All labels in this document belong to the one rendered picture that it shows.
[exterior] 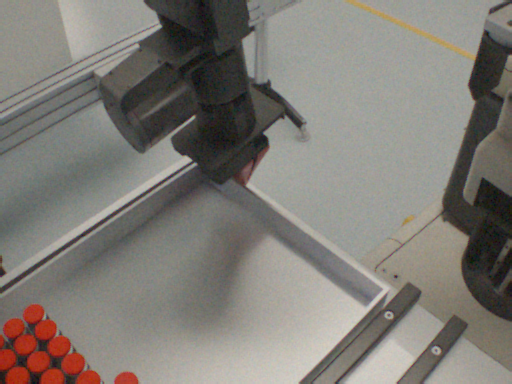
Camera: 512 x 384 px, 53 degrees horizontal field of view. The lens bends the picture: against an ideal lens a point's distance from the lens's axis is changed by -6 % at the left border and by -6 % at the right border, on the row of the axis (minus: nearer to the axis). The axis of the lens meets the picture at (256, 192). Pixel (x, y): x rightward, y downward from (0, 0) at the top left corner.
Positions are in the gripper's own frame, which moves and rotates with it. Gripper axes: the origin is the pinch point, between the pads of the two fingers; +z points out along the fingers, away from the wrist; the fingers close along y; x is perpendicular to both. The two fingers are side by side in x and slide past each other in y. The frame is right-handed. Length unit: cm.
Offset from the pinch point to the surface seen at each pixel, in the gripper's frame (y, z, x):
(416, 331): 0.9, 2.8, 24.8
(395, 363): 5.1, 1.8, 25.3
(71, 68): -14, 41, -88
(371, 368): 7.0, 1.4, 23.9
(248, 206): 1.3, 2.0, 2.2
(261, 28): -80, 70, -84
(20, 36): -19, 57, -142
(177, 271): 12.3, 0.8, 2.8
